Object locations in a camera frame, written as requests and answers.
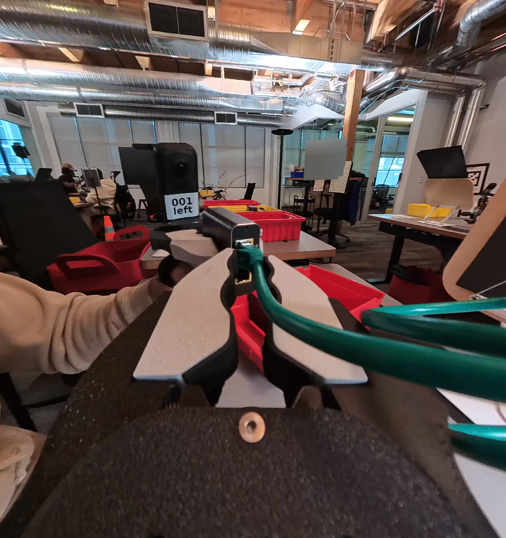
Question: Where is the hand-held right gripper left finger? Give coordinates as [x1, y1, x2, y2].
[133, 248, 239, 385]

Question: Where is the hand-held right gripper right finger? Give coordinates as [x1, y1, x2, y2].
[263, 255, 368, 385]

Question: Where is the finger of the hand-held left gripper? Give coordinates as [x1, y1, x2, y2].
[168, 228, 221, 268]

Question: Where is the black ethernet adapter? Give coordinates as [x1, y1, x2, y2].
[202, 207, 265, 297]

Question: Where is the red plastic bin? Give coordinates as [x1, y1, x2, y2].
[230, 264, 387, 373]

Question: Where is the green ethernet cable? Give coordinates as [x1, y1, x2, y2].
[235, 242, 506, 477]

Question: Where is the person's left forearm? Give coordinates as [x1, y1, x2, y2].
[0, 268, 172, 375]

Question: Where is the black square panel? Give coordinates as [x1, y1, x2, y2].
[118, 145, 160, 186]

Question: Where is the flat yellow tray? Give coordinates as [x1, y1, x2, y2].
[208, 205, 281, 214]

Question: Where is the red tote basket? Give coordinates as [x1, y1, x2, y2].
[46, 225, 153, 296]

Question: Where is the black floor lamp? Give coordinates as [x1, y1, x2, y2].
[271, 129, 294, 211]

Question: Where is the white air vent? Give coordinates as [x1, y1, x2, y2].
[145, 0, 208, 41]

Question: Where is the black partition board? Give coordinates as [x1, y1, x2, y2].
[0, 160, 99, 291]

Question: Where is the dark-legged work table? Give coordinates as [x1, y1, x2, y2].
[368, 213, 474, 286]

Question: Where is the small yellow bin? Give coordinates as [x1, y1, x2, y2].
[407, 203, 448, 218]

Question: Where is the black wood-edged panel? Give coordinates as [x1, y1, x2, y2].
[442, 168, 506, 329]

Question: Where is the black and tan reflector panel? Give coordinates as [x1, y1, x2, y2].
[416, 145, 475, 211]

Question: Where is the silver ventilation duct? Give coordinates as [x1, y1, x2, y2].
[0, 0, 401, 73]
[0, 56, 350, 115]

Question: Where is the wooden post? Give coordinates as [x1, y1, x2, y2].
[342, 69, 366, 162]

